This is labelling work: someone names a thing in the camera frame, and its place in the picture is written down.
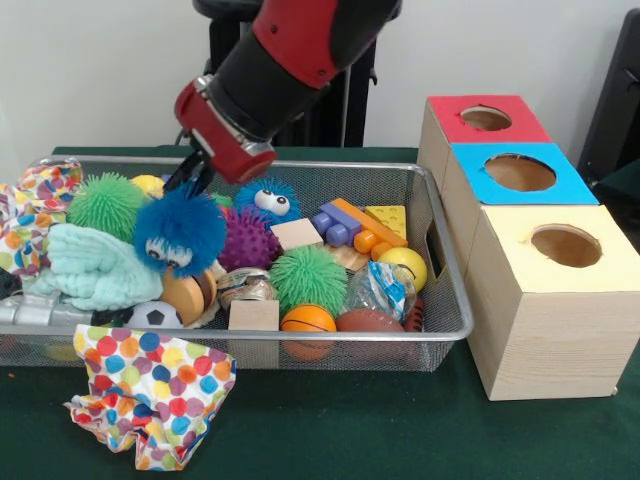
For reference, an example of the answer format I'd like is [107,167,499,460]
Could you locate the purple spiky rubber ball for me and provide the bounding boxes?
[218,205,282,273]

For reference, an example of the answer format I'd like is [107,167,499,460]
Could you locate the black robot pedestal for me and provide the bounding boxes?
[192,0,404,148]

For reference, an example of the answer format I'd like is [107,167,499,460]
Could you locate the colourful polka dot cloth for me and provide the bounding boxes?
[64,323,237,472]
[0,159,84,279]

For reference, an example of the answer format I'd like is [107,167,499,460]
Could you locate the green spiky rubber ball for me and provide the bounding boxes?
[270,245,349,317]
[66,172,149,232]

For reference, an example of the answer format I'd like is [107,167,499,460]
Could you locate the blue spiky rubber ball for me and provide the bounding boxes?
[133,188,227,280]

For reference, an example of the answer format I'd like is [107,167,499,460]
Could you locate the yellow ball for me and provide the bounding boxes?
[378,247,429,293]

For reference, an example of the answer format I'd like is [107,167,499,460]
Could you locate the plain wooden block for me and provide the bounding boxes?
[228,299,280,331]
[269,218,325,251]

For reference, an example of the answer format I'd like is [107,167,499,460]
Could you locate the dark green tablecloth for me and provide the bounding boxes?
[0,145,640,480]
[592,159,640,211]

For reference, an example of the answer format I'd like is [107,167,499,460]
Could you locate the wooden box with three holes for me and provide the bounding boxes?
[416,94,640,401]

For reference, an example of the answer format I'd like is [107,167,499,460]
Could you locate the blue spiky ball with eyes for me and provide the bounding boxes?
[233,179,303,229]

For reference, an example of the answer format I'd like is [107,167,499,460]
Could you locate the yellow cheese wedge toy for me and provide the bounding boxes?
[364,204,409,244]

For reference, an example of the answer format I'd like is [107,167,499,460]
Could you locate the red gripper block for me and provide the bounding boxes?
[163,77,279,196]

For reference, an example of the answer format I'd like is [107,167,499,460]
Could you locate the mint green waffle cloth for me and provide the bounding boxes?
[24,223,165,311]

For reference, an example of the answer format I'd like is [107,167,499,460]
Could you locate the shallow wire mesh bin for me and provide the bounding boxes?
[0,155,475,372]

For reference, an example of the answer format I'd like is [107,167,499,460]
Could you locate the small orange basketball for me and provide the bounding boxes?
[279,303,337,332]

